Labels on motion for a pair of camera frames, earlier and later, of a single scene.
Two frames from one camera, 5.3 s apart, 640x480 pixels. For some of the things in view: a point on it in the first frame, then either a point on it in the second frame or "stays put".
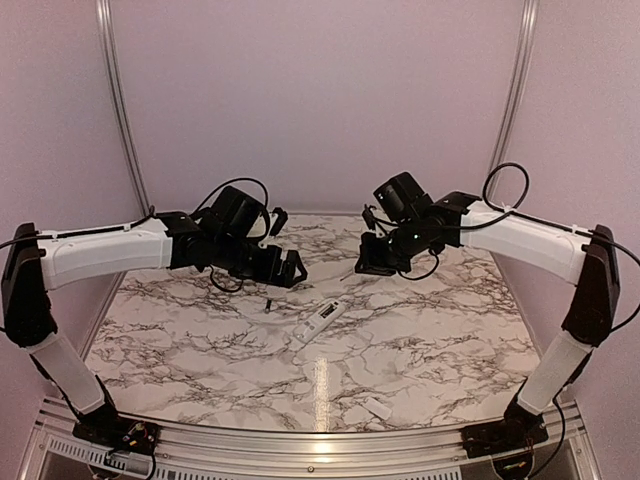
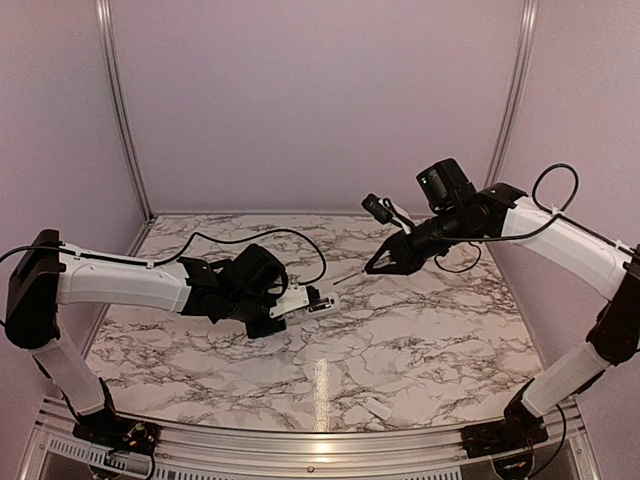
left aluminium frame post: [105, 27] stays put
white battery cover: [377, 408] stays put
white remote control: [319, 320] -> [327, 304]
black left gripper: [270, 274] -> [257, 330]
